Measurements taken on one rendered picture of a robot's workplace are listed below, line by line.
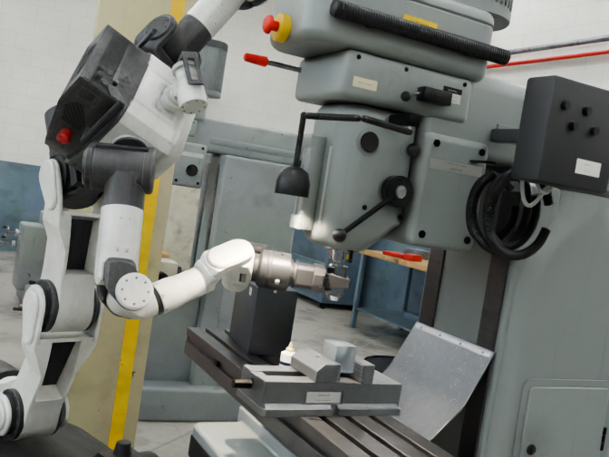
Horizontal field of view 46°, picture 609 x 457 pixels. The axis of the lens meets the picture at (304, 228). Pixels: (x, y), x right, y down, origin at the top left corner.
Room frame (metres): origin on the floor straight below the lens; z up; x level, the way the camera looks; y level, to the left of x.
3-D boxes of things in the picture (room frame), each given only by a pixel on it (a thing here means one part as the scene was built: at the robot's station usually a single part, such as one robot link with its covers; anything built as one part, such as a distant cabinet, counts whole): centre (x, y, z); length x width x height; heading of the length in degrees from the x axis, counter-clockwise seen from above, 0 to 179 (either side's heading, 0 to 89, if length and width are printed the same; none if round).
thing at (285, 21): (1.55, 0.11, 1.76); 0.06 x 0.02 x 0.06; 27
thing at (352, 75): (1.68, -0.13, 1.68); 0.34 x 0.24 x 0.10; 117
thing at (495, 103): (1.88, -0.53, 1.66); 0.80 x 0.23 x 0.20; 117
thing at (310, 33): (1.66, -0.10, 1.81); 0.47 x 0.26 x 0.16; 117
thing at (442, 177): (1.74, -0.26, 1.47); 0.24 x 0.19 x 0.26; 27
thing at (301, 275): (1.65, 0.00, 1.23); 0.13 x 0.12 x 0.10; 2
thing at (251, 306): (2.07, 0.08, 1.06); 0.22 x 0.12 x 0.20; 20
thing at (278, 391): (1.59, -0.09, 1.01); 0.35 x 0.15 x 0.11; 118
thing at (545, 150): (1.50, -0.51, 1.62); 0.20 x 0.09 x 0.21; 117
